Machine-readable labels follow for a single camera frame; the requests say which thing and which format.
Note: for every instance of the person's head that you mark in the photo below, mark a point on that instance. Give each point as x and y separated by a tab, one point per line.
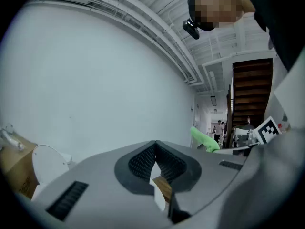
221	6

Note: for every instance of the black head camera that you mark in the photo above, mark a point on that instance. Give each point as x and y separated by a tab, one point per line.
190	28

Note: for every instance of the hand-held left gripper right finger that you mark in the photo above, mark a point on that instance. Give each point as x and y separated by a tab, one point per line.
209	175

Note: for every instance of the white plumbing fitting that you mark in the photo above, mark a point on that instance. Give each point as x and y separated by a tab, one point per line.
10	138

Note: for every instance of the large cardboard box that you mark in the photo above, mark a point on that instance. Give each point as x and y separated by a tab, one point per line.
16	170

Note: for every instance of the brown wooden staircase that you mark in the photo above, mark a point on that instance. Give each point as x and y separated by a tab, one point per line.
252	87

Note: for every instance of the green cloth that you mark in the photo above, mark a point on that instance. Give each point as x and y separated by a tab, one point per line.
205	139

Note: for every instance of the person in black shirt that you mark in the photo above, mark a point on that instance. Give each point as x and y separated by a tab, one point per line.
281	20

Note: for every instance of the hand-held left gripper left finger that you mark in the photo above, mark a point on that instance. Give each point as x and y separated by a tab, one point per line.
100	175

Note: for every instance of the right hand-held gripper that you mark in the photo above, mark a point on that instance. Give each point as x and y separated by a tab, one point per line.
269	130

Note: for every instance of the white ceramic toilet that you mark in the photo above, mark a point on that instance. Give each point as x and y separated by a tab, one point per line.
47	166

